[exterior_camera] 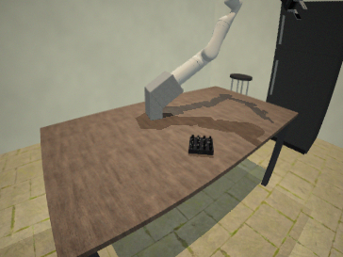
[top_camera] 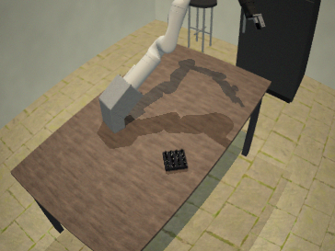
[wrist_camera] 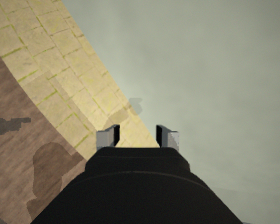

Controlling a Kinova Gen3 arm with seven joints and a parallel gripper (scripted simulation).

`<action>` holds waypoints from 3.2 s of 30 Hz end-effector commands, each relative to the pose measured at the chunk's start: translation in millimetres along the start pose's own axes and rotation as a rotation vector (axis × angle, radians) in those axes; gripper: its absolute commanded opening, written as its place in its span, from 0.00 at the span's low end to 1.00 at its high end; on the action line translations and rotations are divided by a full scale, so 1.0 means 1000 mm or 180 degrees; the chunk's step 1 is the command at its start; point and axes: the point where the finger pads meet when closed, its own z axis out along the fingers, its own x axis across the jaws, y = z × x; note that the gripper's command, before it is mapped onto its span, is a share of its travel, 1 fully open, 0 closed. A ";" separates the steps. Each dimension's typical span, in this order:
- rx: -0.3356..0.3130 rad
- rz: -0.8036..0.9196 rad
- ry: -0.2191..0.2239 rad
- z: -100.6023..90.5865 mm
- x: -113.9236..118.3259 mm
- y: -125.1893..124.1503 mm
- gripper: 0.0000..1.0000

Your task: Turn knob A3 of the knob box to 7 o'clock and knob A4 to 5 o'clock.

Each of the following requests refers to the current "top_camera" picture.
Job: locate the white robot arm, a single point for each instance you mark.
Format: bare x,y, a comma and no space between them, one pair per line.
139,72

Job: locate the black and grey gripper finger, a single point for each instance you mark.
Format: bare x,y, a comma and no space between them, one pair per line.
260,19
257,25

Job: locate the black knob box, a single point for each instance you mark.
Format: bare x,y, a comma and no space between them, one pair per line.
179,161

